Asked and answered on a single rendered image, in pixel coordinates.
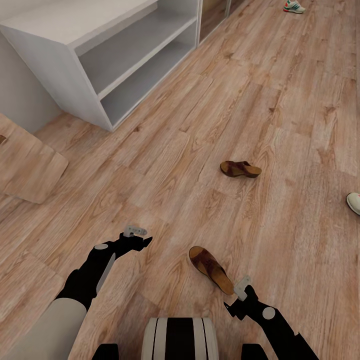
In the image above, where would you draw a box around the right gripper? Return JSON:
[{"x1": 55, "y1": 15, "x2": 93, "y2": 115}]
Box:
[{"x1": 224, "y1": 286, "x2": 259, "y2": 321}]

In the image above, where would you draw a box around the sandal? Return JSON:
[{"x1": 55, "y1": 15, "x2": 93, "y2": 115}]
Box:
[
  {"x1": 220, "y1": 160, "x2": 262, "y2": 179},
  {"x1": 189, "y1": 246, "x2": 235, "y2": 296}
]

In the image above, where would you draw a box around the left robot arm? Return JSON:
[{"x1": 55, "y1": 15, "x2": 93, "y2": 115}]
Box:
[{"x1": 2, "y1": 225, "x2": 153, "y2": 360}]

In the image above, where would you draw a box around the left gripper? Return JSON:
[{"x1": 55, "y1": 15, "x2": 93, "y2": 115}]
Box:
[{"x1": 118, "y1": 232, "x2": 153, "y2": 254}]

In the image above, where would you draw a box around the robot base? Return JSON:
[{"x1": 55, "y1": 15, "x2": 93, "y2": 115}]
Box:
[{"x1": 91, "y1": 343, "x2": 268, "y2": 360}]

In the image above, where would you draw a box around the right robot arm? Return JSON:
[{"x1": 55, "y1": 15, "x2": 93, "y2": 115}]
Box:
[{"x1": 224, "y1": 274, "x2": 320, "y2": 360}]

